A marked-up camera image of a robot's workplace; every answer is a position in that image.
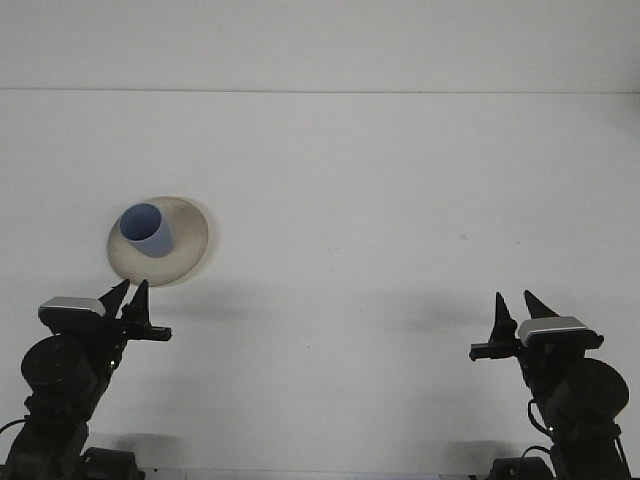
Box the pale blue cup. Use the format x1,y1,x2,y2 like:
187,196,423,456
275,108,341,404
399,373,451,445
118,203,174,260

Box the pale round plate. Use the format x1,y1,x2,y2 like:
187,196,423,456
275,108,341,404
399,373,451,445
106,195,210,289

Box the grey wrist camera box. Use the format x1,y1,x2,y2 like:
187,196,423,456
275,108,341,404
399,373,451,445
38,295,107,318
517,315,605,350

